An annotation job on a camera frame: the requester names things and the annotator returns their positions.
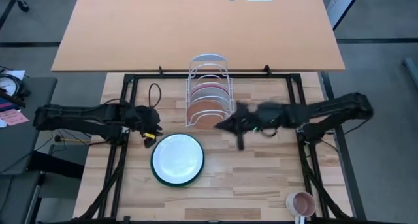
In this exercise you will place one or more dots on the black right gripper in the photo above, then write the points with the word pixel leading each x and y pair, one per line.
pixel 261 116

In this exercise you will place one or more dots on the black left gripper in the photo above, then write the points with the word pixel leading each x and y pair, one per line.
pixel 140 118

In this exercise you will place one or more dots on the orange plate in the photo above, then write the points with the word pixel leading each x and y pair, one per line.
pixel 205 118

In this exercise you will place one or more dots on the white plate teal underside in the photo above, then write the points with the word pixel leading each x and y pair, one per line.
pixel 178 158

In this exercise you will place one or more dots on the pink plate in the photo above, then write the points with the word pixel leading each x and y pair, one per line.
pixel 210 87

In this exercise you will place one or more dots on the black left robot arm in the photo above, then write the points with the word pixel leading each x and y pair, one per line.
pixel 75 119

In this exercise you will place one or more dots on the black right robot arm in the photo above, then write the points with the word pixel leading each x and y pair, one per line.
pixel 326 114

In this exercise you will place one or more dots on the yellow tag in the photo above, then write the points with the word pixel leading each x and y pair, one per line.
pixel 150 136

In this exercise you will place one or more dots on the yellow stick black tip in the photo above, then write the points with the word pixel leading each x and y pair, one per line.
pixel 58 138

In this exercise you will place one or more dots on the tan wooden desk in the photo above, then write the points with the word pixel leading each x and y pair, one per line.
pixel 163 28

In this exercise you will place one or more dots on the cream mug pink inside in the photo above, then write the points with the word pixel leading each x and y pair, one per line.
pixel 300 204

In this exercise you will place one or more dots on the black floor stand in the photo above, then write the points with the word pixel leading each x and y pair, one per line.
pixel 55 165

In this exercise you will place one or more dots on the grey side table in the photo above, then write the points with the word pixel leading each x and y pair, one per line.
pixel 26 145

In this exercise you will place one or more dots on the pink paper note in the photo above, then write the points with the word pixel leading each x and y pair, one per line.
pixel 14 118

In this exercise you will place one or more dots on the white paper sheet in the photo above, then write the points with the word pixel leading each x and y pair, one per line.
pixel 18 74

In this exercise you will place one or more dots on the blue flat item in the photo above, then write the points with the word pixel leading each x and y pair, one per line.
pixel 6 105

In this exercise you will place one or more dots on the black chair caster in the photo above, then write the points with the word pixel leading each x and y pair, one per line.
pixel 23 6

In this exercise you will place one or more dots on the black frame clamp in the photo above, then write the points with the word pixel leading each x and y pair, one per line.
pixel 160 71
pixel 267 70

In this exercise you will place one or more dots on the black aluminium table frame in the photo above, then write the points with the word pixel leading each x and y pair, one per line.
pixel 261 76

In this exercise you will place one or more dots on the white metal post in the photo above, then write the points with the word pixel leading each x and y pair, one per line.
pixel 341 5

